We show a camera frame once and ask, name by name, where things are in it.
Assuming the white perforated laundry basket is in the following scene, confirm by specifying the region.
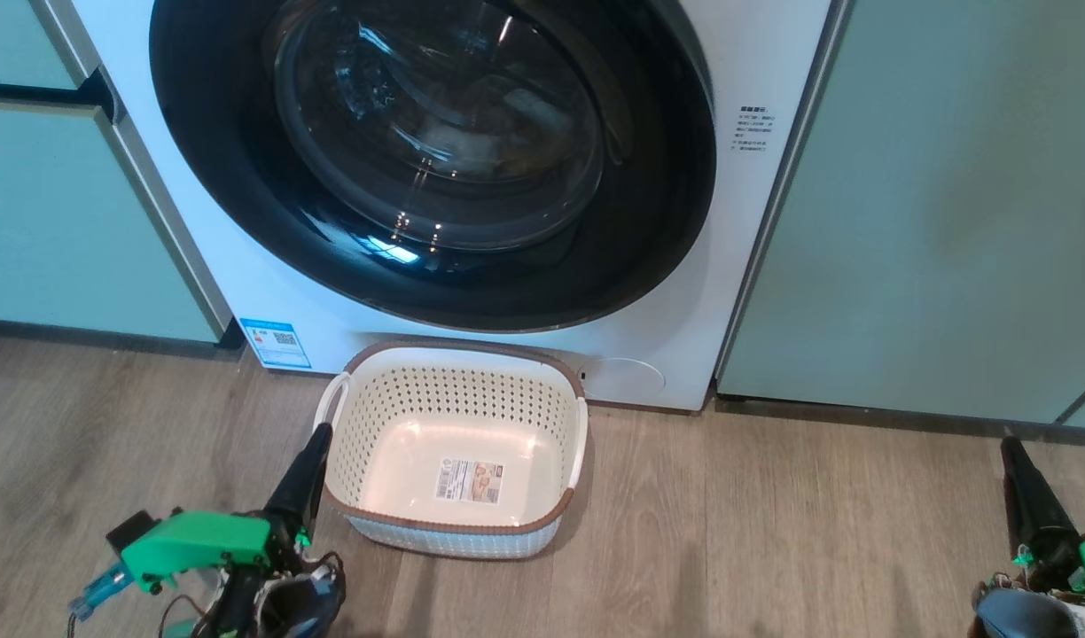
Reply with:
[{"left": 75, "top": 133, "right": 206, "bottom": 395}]
[{"left": 312, "top": 338, "right": 590, "bottom": 562}]

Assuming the round white filter cover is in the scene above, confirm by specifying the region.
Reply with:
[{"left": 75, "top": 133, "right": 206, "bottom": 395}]
[{"left": 580, "top": 357, "right": 667, "bottom": 405}]

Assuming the pale teal handleless cabinet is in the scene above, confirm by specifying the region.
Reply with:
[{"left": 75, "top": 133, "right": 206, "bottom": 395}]
[{"left": 715, "top": 0, "right": 1085, "bottom": 433}]

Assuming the basket product label sticker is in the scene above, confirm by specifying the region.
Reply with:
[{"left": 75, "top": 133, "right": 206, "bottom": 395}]
[{"left": 433, "top": 457, "right": 502, "bottom": 506}]

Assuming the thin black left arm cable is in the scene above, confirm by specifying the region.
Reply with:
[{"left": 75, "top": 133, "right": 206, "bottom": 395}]
[{"left": 157, "top": 592, "right": 208, "bottom": 638}]

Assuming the printed instruction text label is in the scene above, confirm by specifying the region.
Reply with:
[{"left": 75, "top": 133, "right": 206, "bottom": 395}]
[{"left": 731, "top": 106, "right": 779, "bottom": 154}]

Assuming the black cabinet handle rail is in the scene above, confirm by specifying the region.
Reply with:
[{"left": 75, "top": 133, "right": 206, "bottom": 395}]
[{"left": 0, "top": 67, "right": 123, "bottom": 124}]

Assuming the dark round washer door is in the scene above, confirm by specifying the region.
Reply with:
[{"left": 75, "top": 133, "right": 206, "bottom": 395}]
[{"left": 149, "top": 0, "right": 718, "bottom": 335}]

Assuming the white front-load washing machine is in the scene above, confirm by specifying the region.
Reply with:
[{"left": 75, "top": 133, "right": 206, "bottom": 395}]
[{"left": 68, "top": 0, "right": 836, "bottom": 414}]

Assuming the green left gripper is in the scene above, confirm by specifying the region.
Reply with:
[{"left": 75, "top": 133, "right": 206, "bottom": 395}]
[{"left": 120, "top": 422, "right": 334, "bottom": 593}]

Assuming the pale teal cabinet with handle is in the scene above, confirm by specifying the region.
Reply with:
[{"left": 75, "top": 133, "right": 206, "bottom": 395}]
[{"left": 0, "top": 0, "right": 235, "bottom": 346}]

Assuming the blue energy label sticker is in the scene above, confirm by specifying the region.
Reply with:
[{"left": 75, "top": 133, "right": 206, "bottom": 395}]
[{"left": 239, "top": 317, "right": 314, "bottom": 371}]

